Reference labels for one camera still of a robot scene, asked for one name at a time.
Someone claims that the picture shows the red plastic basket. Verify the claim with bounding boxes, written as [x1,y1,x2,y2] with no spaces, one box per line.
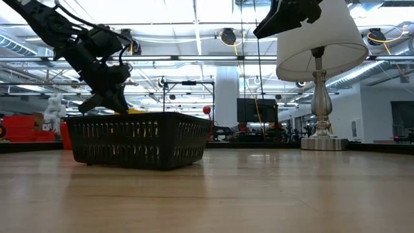
[60,122,72,150]

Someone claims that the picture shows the black ceiling cable reel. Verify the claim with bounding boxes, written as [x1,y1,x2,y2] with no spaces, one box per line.
[368,28,387,46]
[116,28,142,56]
[220,28,237,46]

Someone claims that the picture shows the black metal frame stand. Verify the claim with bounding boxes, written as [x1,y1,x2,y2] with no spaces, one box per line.
[162,80,216,122]

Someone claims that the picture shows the black hanging cable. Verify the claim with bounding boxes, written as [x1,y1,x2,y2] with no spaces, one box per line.
[239,0,245,100]
[252,0,265,100]

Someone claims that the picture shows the yellow hanging cable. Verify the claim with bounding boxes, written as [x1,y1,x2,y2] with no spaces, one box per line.
[237,61,268,140]

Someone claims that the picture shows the white lamp shade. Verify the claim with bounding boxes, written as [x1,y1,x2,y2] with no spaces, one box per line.
[276,0,369,82]

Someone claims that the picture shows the black monitor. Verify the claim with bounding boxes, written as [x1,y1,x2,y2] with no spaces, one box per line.
[236,98,279,123]

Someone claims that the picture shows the white lumpy figure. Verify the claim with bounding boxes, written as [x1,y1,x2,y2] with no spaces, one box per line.
[43,93,67,134]

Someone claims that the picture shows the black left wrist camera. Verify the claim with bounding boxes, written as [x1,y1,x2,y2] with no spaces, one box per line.
[85,27,124,58]

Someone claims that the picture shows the black floor equipment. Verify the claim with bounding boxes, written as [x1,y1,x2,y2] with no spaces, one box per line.
[212,126,234,142]

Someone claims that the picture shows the red storage bins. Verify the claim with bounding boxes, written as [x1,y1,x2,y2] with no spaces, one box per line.
[3,115,55,143]

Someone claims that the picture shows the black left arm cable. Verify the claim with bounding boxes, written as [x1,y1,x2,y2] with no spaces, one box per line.
[54,0,134,72]

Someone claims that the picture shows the silver lamp base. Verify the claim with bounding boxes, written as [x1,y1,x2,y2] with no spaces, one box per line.
[300,47,349,151]

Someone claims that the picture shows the brown cardboard box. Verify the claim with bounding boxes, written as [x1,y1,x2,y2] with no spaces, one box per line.
[32,111,45,131]

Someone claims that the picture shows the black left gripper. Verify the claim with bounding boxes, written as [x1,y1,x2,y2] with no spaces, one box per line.
[63,47,132,115]

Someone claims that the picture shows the black aluminium table frame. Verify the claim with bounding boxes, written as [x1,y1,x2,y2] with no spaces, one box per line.
[0,141,414,155]

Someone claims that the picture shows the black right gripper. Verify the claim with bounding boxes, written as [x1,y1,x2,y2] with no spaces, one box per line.
[253,0,324,39]

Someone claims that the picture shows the dark wall screen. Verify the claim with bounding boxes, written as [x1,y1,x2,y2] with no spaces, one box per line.
[390,100,414,143]

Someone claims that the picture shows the black plastic basket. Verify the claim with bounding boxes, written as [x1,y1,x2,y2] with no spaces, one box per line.
[63,111,213,172]

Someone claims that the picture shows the white square pillar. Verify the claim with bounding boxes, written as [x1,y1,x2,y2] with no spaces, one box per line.
[215,66,240,130]

